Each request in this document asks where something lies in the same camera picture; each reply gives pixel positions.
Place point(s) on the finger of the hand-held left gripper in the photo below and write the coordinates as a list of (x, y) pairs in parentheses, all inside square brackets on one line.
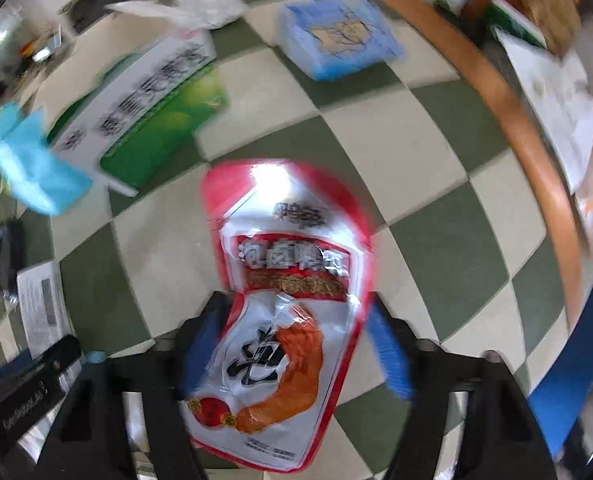
[(61, 360)]

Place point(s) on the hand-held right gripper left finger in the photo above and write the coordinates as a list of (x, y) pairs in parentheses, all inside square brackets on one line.
[(201, 350)]

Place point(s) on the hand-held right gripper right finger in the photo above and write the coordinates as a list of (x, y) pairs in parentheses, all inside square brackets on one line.
[(391, 360)]

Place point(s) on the red white snack packet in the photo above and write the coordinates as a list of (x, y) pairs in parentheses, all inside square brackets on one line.
[(276, 260)]

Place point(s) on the green white medicine box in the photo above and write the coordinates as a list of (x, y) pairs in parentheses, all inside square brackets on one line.
[(166, 120)]

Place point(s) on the white printed paper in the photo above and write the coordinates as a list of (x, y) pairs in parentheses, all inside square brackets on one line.
[(41, 305)]

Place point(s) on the black rounded object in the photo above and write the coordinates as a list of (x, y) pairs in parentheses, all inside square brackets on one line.
[(6, 255)]

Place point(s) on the green checkered tablecloth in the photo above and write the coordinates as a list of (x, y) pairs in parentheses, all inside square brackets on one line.
[(426, 240)]

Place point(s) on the blue face mask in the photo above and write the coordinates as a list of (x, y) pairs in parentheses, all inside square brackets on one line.
[(31, 165)]

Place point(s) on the round orange rimmed table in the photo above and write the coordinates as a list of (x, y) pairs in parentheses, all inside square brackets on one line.
[(526, 135)]

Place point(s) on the white printed bag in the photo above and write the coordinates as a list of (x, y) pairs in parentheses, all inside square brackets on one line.
[(551, 95)]

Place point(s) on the blue tissue pack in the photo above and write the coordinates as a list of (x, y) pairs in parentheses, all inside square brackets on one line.
[(336, 35)]

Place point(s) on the white plastic bag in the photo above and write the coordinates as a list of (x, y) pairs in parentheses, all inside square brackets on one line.
[(206, 7)]

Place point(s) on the green white flat box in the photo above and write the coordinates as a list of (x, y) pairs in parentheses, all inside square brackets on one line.
[(514, 22)]

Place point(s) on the brown speckled object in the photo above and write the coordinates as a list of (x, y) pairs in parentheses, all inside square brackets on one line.
[(551, 5)]

